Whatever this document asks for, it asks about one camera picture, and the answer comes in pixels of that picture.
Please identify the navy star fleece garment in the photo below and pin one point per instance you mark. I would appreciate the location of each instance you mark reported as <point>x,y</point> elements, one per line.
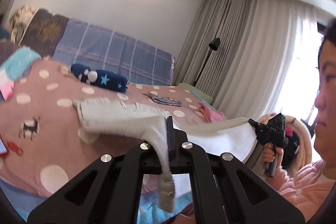
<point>100,78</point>

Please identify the floral folded garment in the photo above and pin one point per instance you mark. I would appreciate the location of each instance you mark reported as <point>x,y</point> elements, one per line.
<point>164,100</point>

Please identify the person right hand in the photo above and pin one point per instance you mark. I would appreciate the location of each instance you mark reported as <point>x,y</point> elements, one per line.
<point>268,155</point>

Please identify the dark tree print pillow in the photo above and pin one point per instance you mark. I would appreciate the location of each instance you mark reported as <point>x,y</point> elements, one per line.
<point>44,32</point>

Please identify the white t-shirt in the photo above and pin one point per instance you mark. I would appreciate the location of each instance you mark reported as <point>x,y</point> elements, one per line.
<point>139,121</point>

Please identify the pink sleeved right forearm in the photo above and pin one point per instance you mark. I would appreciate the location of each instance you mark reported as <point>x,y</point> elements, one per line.
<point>306,190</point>

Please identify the blue plaid pillow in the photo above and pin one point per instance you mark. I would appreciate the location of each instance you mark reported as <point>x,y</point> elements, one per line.
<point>100,48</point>

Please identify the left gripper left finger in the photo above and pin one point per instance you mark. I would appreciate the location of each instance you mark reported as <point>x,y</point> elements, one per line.
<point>107,191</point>

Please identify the black floor lamp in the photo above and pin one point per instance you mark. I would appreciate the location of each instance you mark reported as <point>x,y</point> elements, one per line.
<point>213,46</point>

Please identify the red case smartphone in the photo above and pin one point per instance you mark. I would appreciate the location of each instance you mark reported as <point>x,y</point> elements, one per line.
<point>3,149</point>

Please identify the beige curtain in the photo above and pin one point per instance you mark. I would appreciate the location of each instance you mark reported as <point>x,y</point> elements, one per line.
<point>266,61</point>

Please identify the pink polka dot blanket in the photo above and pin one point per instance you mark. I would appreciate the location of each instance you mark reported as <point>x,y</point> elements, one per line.
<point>41,129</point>

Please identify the green sheet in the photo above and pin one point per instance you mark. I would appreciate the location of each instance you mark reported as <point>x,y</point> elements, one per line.
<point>203,96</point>

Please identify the beige clothes pile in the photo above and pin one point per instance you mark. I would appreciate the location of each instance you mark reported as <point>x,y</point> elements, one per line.
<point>19,22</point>

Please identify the person head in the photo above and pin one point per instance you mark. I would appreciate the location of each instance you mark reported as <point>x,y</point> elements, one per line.
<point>325,103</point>

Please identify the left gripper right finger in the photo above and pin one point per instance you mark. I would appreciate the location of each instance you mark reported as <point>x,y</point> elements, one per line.
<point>224,189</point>

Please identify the pink folded clothes stack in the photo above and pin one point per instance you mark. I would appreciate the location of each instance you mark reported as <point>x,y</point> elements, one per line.
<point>210,115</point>

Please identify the turquoise towel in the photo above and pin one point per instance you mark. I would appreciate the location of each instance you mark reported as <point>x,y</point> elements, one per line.
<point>14,67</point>

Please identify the pink white socks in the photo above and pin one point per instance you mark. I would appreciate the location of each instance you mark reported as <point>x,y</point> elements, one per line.
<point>6,85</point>

